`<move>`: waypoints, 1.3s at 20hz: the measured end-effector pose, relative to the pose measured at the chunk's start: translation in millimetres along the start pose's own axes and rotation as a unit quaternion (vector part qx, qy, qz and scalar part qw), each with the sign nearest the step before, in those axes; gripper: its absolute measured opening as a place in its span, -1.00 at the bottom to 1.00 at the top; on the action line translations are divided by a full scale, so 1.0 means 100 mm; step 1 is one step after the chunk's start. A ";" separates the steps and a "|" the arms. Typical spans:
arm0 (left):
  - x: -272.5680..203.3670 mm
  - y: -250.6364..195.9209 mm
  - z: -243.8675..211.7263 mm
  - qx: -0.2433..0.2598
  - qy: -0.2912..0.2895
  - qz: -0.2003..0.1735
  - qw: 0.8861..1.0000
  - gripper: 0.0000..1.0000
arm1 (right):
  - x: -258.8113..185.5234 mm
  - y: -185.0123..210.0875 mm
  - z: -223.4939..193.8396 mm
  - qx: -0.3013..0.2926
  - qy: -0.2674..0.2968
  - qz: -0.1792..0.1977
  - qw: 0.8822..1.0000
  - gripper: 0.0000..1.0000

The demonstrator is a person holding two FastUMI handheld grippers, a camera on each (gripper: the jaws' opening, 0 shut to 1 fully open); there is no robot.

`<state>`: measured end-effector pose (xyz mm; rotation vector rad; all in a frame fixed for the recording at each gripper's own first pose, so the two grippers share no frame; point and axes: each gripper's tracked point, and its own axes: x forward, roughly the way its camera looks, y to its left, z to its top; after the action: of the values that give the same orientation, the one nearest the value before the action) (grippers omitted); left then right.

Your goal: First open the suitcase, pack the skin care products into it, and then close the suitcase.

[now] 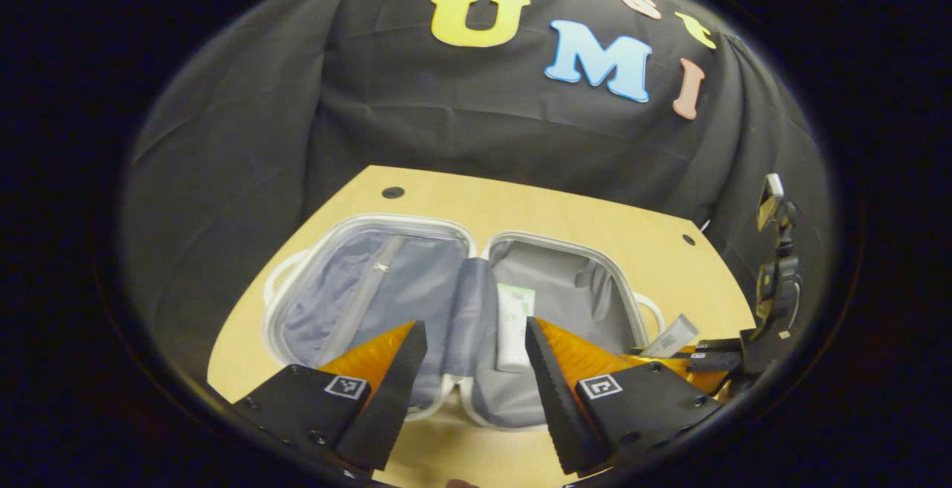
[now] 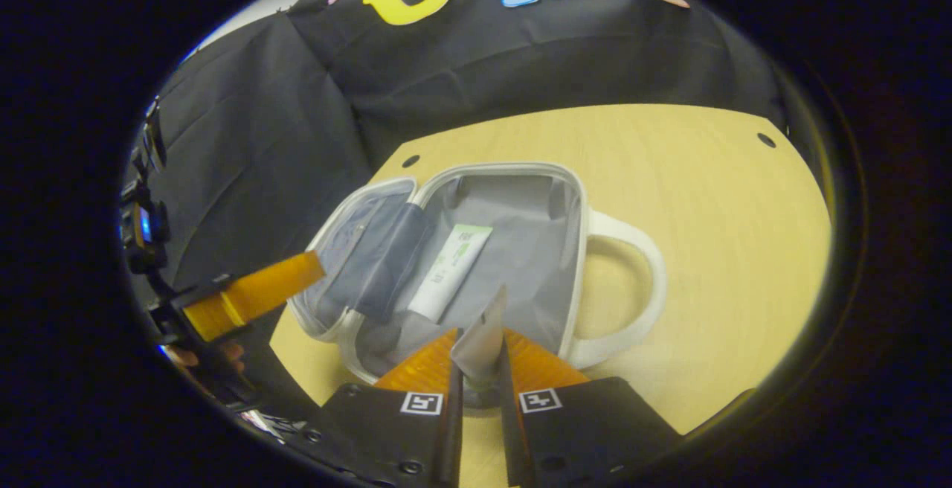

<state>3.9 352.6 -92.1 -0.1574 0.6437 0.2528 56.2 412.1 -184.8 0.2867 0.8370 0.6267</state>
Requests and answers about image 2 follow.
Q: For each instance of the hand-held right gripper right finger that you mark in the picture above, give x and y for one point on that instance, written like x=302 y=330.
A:
x=513 y=428

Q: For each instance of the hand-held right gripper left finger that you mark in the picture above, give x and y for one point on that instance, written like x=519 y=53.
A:
x=451 y=421

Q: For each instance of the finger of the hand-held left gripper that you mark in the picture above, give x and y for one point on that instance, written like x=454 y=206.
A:
x=260 y=291

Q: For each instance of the silver skin care tube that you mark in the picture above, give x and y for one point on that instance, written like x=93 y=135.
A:
x=480 y=347

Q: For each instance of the white suitcase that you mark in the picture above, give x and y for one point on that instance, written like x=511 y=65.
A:
x=520 y=250

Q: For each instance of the black backdrop cloth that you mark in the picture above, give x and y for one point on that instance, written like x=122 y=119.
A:
x=297 y=101

